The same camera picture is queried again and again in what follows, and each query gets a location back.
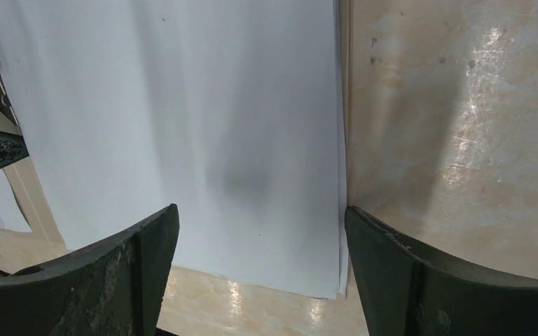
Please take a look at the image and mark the white paper sheet stack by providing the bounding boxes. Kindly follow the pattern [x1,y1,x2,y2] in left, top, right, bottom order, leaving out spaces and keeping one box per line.
[0,1,347,299]

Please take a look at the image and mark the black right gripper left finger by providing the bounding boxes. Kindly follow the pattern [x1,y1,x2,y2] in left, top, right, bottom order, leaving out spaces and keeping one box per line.
[0,204,179,335]

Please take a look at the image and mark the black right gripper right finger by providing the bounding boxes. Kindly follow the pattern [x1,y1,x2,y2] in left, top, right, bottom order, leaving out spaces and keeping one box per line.
[345,206,538,335]

